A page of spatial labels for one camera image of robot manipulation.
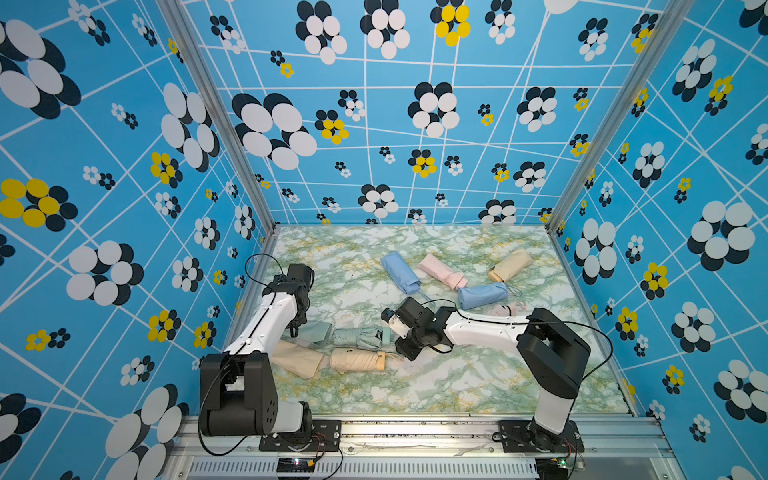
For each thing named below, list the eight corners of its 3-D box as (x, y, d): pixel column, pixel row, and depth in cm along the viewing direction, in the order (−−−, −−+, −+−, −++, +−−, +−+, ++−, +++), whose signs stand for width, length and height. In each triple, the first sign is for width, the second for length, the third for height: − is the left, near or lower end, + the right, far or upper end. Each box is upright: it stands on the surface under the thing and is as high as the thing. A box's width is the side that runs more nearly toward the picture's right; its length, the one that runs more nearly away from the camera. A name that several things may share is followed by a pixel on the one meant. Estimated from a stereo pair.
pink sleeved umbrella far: (418, 268, 109) (419, 262, 106) (428, 258, 112) (429, 252, 109) (457, 295, 102) (459, 289, 99) (467, 283, 105) (469, 277, 102)
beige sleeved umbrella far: (497, 285, 104) (500, 280, 102) (486, 274, 107) (488, 269, 105) (532, 263, 111) (535, 258, 108) (520, 253, 114) (523, 248, 111)
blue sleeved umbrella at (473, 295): (461, 309, 98) (463, 303, 95) (454, 293, 102) (456, 287, 99) (507, 300, 100) (511, 294, 97) (499, 285, 104) (502, 278, 101)
